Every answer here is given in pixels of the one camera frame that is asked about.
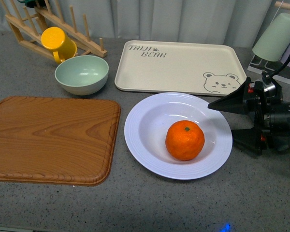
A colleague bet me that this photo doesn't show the orange mandarin fruit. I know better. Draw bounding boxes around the orange mandarin fruit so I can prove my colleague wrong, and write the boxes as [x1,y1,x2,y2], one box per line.
[165,120,205,161]

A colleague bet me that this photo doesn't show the grey curtain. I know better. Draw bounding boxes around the grey curtain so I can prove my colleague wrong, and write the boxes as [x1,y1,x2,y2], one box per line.
[0,0,277,48]

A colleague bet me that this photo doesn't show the beige bear tray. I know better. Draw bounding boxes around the beige bear tray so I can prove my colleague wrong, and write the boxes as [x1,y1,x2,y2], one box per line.
[115,40,247,96]

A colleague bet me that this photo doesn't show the white ridged plate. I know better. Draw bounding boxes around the white ridged plate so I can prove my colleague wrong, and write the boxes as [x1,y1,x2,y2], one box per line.
[124,92,232,180]

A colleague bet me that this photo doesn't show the dark green mug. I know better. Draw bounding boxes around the dark green mug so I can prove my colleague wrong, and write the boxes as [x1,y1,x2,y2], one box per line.
[17,0,45,8]

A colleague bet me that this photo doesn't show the wooden cutting board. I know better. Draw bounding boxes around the wooden cutting board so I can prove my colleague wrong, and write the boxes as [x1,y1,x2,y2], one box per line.
[0,96,121,186]

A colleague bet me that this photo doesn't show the yellow mug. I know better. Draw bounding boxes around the yellow mug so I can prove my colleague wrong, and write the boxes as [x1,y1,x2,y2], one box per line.
[41,27,77,64]

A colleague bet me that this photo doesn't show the wooden dish rack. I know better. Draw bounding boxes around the wooden dish rack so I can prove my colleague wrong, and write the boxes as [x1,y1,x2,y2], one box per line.
[1,0,107,61]

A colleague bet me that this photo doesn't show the light green bowl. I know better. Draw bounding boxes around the light green bowl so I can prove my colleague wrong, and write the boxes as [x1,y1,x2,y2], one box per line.
[55,55,109,96]

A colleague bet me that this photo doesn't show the wooden cup stand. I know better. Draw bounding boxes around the wooden cup stand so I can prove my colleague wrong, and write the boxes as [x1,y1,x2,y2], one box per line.
[274,1,290,11]

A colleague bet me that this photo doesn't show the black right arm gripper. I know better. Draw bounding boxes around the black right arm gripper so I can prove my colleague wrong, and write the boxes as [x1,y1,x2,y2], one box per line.
[208,78,290,153]

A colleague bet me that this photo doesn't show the light green cup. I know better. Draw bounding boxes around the light green cup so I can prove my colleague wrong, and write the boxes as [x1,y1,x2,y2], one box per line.
[252,13,290,61]

